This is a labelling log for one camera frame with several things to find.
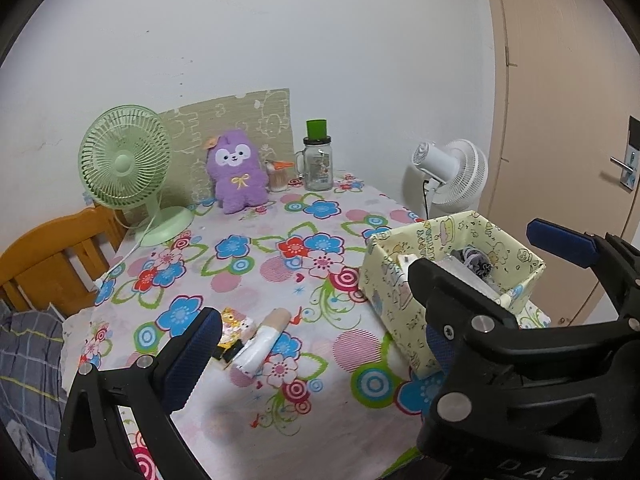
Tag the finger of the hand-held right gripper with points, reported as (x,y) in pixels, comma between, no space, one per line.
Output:
(562,242)
(462,305)

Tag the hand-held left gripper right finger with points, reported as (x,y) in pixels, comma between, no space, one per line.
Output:
(440,355)

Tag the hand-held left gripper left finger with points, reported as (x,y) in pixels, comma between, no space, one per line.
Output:
(192,360)

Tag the white packet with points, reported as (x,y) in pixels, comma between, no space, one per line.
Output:
(482,287)

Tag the yellow bear print item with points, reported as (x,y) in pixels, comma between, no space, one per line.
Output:
(235,327)

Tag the yellow cartoon print box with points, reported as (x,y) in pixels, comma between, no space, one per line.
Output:
(395,305)

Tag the beige white sock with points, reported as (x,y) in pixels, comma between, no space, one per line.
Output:
(260,345)

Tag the small white orange item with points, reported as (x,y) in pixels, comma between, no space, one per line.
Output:
(406,261)

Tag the floral tablecloth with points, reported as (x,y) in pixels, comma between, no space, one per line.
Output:
(310,400)

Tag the white fan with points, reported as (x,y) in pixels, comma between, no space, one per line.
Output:
(455,170)

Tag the beige door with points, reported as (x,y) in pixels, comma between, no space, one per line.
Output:
(560,110)

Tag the blue plaid cloth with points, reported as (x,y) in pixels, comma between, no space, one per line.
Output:
(30,360)

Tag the wooden chair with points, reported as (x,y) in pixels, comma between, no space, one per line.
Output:
(50,255)

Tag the purple plush toy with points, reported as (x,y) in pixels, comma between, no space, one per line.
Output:
(237,175)

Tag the glass jar mug green lid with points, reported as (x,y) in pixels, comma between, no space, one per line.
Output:
(317,167)

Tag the small jar orange lid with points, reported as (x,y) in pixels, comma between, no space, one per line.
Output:
(277,177)

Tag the green desk fan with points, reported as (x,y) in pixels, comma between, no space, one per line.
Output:
(125,162)

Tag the green patterned foam board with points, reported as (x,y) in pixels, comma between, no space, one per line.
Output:
(225,112)

